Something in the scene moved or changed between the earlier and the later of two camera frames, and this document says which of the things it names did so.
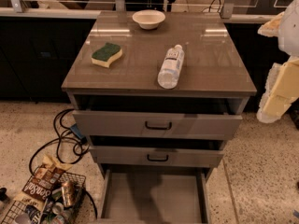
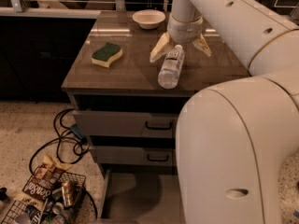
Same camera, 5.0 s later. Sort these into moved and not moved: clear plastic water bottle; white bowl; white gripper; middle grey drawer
Moved: white gripper
Not moved: white bowl; middle grey drawer; clear plastic water bottle
